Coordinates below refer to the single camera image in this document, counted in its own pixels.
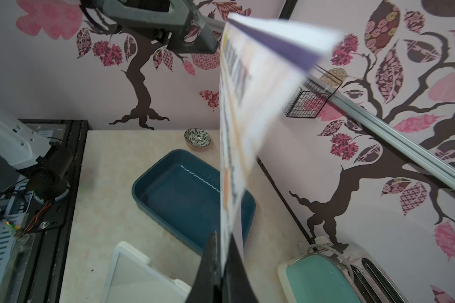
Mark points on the clear acrylic menu holder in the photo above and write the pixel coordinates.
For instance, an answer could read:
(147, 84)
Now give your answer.
(131, 278)

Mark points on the small patterned bowl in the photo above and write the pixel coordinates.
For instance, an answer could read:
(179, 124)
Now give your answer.
(197, 138)

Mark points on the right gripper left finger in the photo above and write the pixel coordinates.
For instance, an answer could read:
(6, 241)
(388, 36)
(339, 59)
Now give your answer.
(207, 285)

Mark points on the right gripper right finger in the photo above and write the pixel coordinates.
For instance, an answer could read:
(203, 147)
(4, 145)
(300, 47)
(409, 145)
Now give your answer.
(235, 284)

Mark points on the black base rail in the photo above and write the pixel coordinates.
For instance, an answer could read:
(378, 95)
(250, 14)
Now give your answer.
(39, 258)

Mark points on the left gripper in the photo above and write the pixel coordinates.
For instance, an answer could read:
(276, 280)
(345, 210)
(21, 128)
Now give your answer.
(178, 24)

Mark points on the teal plastic tray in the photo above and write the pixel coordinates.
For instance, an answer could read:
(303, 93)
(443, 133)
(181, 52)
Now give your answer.
(182, 193)

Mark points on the mint green toaster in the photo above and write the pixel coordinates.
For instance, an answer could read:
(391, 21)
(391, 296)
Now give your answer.
(328, 272)

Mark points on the white slotted cable duct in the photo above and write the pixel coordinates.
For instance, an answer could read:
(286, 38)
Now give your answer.
(7, 244)

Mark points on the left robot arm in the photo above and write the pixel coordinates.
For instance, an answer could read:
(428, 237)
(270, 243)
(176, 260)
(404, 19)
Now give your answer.
(32, 155)

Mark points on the black wire basket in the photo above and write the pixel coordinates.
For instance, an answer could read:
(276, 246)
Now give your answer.
(311, 96)

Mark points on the new menu sheet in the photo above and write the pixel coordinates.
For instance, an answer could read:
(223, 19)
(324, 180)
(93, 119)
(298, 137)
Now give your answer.
(263, 63)

